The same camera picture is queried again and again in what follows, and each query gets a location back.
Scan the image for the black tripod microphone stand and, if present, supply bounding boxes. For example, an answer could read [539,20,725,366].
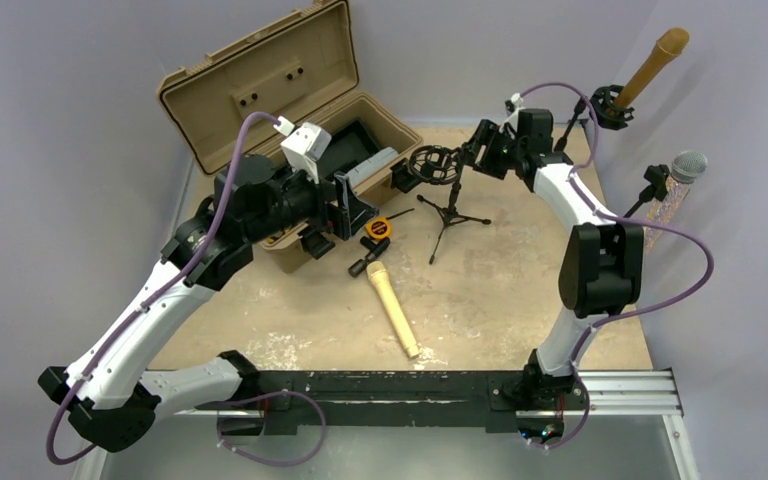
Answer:
[408,144,493,266]

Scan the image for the brown microphone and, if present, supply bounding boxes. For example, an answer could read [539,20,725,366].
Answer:
[614,27,690,109]

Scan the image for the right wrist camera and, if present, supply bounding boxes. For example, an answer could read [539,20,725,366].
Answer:
[504,93,523,114]

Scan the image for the black stand for silver microphone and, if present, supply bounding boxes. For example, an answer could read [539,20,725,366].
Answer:
[624,164,670,218]

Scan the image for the black cable tie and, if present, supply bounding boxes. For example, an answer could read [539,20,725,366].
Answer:
[385,208,415,221]

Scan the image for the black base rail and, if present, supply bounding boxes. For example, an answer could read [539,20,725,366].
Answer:
[218,369,591,437]

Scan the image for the black toolbox tray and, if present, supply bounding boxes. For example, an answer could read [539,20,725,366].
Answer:
[318,118,381,180]

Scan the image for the grey plastic case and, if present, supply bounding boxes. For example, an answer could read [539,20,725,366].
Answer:
[346,147,398,191]

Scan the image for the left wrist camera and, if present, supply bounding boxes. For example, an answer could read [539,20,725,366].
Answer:
[275,117,332,184]

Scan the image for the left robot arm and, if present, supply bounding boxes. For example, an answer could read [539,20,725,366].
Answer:
[38,153,391,453]

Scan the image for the yellow tape measure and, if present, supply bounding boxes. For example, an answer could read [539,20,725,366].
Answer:
[365,217,392,241]

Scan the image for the black cylindrical tool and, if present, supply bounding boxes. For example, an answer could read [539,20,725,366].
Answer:
[348,236,391,278]

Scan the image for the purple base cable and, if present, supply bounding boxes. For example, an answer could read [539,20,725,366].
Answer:
[216,391,328,469]

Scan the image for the black round base stand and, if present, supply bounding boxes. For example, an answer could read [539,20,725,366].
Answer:
[553,85,634,152]

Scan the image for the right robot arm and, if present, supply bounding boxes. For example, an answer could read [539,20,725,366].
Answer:
[469,109,644,408]

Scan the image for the tan plastic toolbox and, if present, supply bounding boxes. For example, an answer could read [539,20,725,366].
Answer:
[158,1,421,273]

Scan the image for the silver glitter microphone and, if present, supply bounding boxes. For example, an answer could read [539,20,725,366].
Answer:
[644,150,708,224]

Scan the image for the cream microphone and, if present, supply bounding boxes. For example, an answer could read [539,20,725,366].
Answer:
[366,261,420,359]

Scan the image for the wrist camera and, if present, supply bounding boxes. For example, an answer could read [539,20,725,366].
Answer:
[504,93,523,114]
[275,117,332,184]

